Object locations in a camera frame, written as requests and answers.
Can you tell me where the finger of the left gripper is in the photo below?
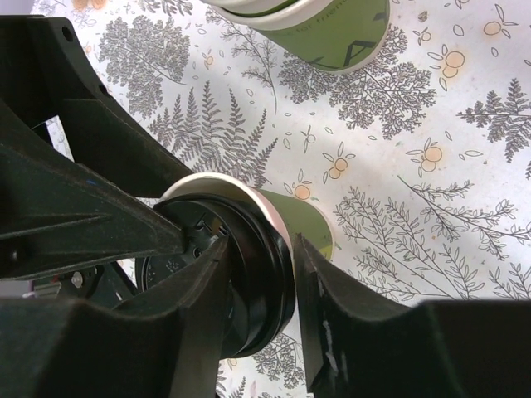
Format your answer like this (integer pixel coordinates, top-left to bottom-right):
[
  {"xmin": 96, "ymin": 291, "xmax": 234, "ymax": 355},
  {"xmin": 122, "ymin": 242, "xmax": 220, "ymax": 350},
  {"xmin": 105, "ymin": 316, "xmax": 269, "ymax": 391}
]
[
  {"xmin": 1, "ymin": 15, "xmax": 192, "ymax": 198},
  {"xmin": 1, "ymin": 104, "xmax": 185, "ymax": 279}
]

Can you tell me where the black plastic cup lid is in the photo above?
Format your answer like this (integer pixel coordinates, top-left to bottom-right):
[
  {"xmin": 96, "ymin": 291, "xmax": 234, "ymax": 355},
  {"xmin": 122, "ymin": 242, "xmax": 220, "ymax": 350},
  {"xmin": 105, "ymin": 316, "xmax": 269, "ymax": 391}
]
[{"xmin": 135, "ymin": 194, "xmax": 295, "ymax": 358}]

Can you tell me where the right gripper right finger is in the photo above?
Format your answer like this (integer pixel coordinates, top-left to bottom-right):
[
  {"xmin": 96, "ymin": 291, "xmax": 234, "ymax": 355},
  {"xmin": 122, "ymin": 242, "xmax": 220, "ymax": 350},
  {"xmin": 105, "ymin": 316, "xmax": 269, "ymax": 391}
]
[{"xmin": 295, "ymin": 237, "xmax": 530, "ymax": 397}]

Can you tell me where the stack of green paper cups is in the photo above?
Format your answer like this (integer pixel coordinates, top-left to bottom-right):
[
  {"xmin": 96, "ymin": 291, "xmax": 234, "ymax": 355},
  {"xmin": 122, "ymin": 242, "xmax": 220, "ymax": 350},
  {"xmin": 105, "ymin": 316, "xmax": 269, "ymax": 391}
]
[{"xmin": 214, "ymin": 0, "xmax": 391, "ymax": 74}]

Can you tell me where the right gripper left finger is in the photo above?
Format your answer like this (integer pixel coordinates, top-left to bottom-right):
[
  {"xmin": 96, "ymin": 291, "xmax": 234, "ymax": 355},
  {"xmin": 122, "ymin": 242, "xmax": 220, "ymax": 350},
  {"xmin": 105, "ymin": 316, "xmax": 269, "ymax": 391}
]
[{"xmin": 1, "ymin": 239, "xmax": 228, "ymax": 397}]

